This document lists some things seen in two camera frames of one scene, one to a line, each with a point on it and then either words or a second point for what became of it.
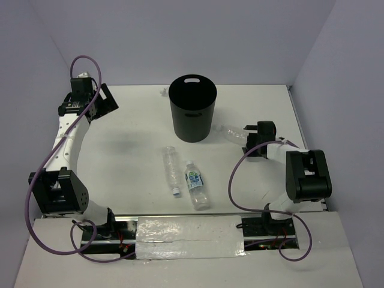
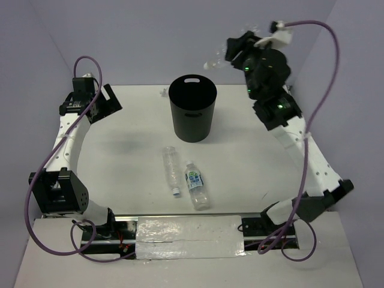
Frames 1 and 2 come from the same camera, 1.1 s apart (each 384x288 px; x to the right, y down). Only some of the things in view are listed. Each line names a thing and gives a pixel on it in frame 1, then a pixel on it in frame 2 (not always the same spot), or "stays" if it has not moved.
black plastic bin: x=193 y=98 stays
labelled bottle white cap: x=199 y=198 stays
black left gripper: x=108 y=105 stays
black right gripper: x=251 y=140 → x=242 y=43
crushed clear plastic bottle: x=237 y=135 → x=219 y=59
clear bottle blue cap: x=172 y=168 stays
